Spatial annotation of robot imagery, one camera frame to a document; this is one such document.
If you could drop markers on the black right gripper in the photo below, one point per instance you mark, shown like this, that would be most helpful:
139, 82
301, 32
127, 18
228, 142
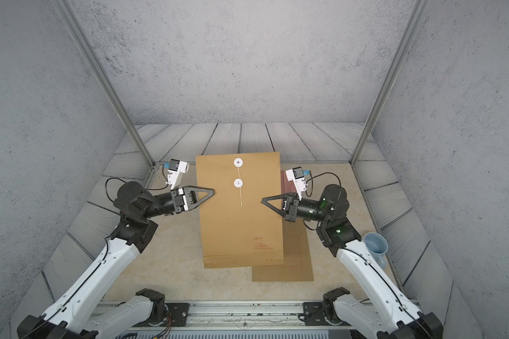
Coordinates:
291, 207

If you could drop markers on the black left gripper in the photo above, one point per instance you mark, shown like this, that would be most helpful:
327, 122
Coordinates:
179, 202

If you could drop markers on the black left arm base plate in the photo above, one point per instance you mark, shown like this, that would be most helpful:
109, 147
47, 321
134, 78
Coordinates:
174, 314

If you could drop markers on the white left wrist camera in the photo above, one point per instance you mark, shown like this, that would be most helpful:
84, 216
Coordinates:
176, 169

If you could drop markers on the aluminium frame post right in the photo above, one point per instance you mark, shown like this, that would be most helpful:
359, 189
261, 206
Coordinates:
403, 48

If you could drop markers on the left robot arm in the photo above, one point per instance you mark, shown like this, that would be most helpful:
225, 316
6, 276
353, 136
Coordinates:
70, 315

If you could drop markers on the light blue mug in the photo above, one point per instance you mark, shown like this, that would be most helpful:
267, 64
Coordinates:
377, 246

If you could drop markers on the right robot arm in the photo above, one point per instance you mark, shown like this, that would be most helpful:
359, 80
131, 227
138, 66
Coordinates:
392, 315

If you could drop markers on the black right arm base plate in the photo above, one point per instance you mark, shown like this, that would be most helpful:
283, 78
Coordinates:
316, 314

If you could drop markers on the brown kraft file bag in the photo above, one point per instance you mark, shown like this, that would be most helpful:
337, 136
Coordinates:
237, 230

